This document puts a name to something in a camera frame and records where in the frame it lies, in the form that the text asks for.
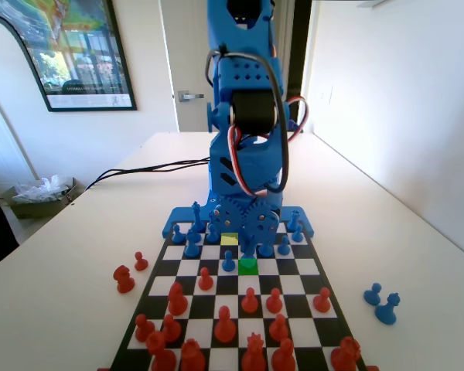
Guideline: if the red queen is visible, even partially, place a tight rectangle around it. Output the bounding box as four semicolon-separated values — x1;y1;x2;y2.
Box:
241;332;267;371

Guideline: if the black framed poster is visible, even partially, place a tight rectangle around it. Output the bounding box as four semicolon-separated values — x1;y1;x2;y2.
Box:
0;0;138;113

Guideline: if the red rook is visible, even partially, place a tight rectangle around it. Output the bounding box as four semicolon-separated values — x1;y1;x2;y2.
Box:
330;335;362;371

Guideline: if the black and white chessboard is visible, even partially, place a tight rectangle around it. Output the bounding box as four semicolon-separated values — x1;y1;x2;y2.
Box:
107;220;368;371

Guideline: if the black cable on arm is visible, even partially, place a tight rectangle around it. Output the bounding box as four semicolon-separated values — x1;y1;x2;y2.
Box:
204;45;291;194

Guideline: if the black table cable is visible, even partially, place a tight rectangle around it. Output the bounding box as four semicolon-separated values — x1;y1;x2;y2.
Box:
85;156;210;191
96;169;210;182

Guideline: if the blue king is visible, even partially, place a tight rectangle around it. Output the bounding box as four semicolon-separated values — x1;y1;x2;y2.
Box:
191;201;205;233

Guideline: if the red knight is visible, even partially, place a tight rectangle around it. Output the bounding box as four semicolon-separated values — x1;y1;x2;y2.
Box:
145;330;178;371

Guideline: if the cardboard box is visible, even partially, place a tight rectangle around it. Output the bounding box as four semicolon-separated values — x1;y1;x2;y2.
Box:
2;176;84;220

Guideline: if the red white servo wire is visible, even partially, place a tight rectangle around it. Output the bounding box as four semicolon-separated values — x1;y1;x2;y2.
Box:
227;95;310;196

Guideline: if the captured red pawn, larger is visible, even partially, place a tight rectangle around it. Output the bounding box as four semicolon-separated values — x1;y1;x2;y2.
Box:
113;264;136;294

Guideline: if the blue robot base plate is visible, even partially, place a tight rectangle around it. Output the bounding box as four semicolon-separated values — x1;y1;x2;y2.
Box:
161;204;316;239

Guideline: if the clear plastic wrap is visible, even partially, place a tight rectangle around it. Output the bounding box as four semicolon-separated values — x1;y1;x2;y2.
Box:
13;174;73;204

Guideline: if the red king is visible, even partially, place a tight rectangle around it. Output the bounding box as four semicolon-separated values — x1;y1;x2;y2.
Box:
180;339;206;371

